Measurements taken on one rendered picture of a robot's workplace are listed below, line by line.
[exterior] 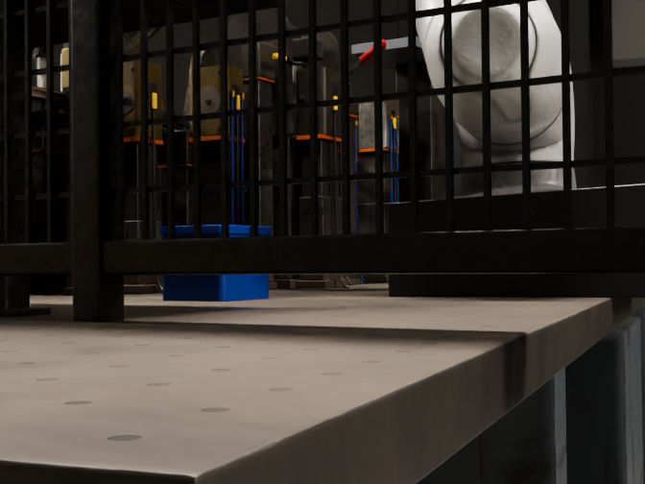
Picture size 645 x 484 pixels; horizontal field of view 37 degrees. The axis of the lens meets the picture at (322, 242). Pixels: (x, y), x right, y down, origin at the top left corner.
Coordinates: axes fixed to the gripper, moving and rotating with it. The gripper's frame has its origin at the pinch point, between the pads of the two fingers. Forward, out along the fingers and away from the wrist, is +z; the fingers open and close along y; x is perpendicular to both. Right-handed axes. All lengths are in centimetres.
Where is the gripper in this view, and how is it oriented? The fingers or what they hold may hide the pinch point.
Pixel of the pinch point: (57, 80)
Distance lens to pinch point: 165.6
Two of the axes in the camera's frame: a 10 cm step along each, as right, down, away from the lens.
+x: -5.1, -0.1, -8.6
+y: -8.6, 0.2, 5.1
